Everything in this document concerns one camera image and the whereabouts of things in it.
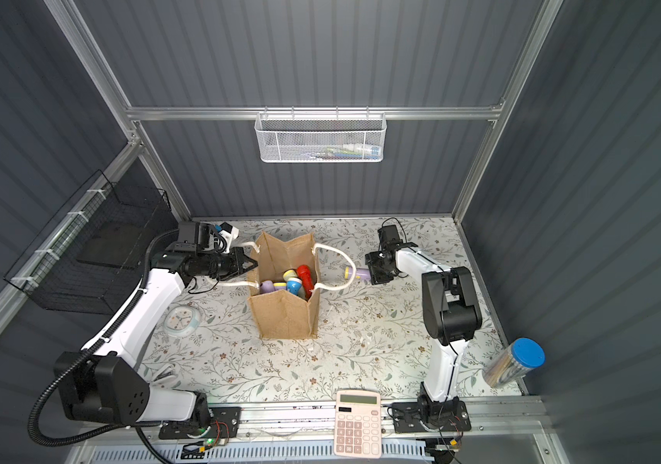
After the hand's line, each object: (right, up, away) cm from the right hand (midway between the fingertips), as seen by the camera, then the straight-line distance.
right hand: (368, 265), depth 99 cm
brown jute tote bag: (-26, -13, -17) cm, 34 cm away
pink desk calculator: (-6, -38, -26) cm, 47 cm away
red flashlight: (-21, -3, -7) cm, 22 cm away
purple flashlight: (-32, -5, -14) cm, 35 cm away
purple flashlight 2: (-29, -6, -11) cm, 32 cm away
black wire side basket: (-72, +4, -28) cm, 77 cm away
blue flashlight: (-24, -5, -11) cm, 27 cm away
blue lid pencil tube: (+31, -19, -33) cm, 49 cm away
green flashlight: (-27, -2, -5) cm, 27 cm away
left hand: (-32, +2, -20) cm, 38 cm away
